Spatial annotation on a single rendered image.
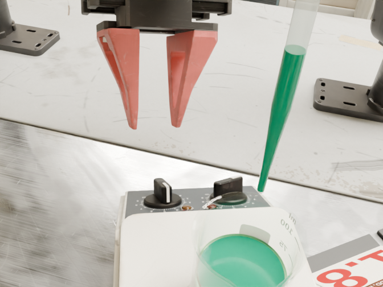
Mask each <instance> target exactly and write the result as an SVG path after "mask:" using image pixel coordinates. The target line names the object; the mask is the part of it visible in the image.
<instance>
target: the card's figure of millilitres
mask: <svg viewBox="0 0 383 287"><path fill-rule="evenodd" d="M313 277H314V280H315V283H316V284H318V285H320V286H322V287H365V286H367V285H370V284H372V283H374V282H376V281H379V280H381V279H383V248H380V249H378V250H376V251H373V252H371V253H368V254H365V255H363V256H361V257H358V258H356V259H353V260H351V261H348V262H346V263H343V264H341V265H338V266H336V267H334V268H331V269H329V270H326V271H324V272H321V273H319V274H316V275H314V276H313Z"/></svg>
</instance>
